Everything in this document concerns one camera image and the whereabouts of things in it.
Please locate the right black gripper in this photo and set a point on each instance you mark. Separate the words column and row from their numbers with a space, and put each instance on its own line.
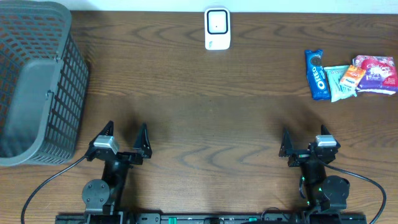
column 302, row 157

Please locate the grey plastic mesh basket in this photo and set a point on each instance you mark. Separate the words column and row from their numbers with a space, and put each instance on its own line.
column 44, row 79

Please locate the red purple pad pack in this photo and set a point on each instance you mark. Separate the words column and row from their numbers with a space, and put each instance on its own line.
column 380, row 74

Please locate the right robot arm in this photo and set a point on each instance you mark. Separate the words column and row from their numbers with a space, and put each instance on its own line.
column 326, row 195

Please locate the orange tissue packet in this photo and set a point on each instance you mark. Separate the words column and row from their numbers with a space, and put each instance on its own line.
column 352, row 77

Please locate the mint green wipes pack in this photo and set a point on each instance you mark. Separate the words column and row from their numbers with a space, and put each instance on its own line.
column 337, row 91

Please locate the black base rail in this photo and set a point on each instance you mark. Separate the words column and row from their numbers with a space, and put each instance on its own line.
column 156, row 218

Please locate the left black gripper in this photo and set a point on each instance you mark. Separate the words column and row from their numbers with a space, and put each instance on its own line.
column 123, row 157

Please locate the blue Oreo cookie pack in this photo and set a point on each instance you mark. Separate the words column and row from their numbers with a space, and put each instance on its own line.
column 316, row 75

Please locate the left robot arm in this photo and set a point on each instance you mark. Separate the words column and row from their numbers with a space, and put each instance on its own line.
column 102, row 197

